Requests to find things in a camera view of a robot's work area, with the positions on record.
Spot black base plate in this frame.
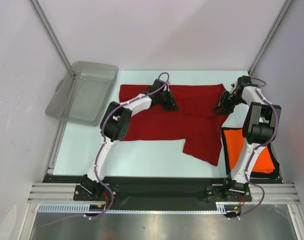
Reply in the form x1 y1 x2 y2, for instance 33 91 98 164
41 174 285 212

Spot aluminium frame rail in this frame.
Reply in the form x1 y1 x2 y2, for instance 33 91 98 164
28 183 301 205

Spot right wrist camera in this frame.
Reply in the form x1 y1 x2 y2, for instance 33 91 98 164
231 75 253 88

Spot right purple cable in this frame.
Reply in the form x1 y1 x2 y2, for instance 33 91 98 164
226 77 279 221

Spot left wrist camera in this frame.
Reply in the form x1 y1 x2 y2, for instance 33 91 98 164
151 79 170 93

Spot clear plastic bin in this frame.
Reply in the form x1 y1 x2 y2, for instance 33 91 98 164
45 61 119 126

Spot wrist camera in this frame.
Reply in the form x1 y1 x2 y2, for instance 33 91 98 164
231 75 253 88
151 79 170 93

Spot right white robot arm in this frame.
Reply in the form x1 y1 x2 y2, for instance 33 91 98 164
213 75 281 201

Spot red t shirt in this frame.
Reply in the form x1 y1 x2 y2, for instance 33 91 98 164
124 84 227 166

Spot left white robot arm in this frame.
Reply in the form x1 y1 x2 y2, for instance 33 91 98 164
74 78 179 201

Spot white cable duct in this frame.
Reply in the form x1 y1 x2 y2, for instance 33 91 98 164
38 203 240 215

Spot orange folded t shirt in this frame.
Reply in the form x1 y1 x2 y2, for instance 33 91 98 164
224 127 276 174

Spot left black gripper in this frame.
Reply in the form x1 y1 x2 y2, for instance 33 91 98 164
157 89 179 111

